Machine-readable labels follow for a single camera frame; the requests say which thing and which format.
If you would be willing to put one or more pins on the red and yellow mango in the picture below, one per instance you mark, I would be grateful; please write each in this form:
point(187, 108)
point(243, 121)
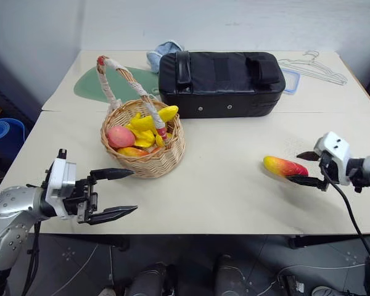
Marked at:
point(280, 166)

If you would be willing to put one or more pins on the small black floor device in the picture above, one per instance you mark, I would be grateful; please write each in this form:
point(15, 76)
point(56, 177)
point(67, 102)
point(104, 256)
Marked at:
point(291, 283)

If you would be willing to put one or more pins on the clear container with blue lid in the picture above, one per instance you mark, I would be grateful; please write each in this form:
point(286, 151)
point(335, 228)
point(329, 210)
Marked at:
point(292, 82)

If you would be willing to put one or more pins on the pink peach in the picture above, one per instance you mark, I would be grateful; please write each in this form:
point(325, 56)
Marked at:
point(121, 137)

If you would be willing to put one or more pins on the yellow bananas in basket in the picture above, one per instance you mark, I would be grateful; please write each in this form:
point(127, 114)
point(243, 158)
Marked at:
point(142, 128)

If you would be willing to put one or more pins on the grey shoe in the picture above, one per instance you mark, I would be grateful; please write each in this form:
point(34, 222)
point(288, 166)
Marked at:
point(323, 291)

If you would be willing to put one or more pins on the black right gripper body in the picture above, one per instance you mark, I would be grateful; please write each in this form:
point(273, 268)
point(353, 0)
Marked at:
point(324, 168)

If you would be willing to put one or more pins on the black fabric case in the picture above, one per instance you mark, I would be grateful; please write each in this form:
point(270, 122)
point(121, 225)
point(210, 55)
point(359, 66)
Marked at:
point(219, 89)

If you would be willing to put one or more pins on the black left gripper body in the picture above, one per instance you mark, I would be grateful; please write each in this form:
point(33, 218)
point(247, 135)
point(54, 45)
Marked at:
point(81, 198)

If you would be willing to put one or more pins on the green cutting mat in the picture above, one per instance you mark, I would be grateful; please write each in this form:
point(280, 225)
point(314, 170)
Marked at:
point(91, 84)

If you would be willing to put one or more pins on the dark rounded shape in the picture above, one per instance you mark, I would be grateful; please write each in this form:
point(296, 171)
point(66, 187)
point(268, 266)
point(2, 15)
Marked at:
point(229, 274)
point(151, 279)

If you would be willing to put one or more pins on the blue round container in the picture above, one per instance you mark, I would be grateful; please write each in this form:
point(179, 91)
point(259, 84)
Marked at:
point(4, 129)

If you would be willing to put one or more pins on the yellow banana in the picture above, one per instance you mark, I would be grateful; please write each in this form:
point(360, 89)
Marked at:
point(168, 112)

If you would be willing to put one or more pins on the black table bracket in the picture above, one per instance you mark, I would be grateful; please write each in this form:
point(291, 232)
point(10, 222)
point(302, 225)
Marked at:
point(327, 241)

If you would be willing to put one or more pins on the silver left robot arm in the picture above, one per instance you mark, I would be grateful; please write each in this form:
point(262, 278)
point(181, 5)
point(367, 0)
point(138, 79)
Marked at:
point(12, 200)

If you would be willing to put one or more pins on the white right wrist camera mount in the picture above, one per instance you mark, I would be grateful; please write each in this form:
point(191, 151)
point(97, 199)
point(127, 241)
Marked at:
point(336, 154)

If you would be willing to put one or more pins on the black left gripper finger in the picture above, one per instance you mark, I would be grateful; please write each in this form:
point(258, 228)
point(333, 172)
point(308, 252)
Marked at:
point(111, 214)
point(114, 173)

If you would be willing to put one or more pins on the light blue cloth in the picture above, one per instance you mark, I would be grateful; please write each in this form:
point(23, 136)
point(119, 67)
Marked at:
point(163, 50)

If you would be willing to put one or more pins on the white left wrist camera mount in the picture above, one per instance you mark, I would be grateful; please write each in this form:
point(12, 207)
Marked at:
point(58, 175)

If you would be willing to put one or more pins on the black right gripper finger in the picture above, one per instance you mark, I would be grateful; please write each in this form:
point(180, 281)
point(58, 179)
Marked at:
point(309, 181)
point(308, 156)

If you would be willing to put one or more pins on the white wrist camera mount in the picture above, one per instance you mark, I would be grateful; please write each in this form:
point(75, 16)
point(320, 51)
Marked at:
point(58, 175)
point(336, 154)

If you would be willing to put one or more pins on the orange and yellow mango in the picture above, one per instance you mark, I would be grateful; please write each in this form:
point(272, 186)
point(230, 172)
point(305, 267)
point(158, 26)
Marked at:
point(131, 151)

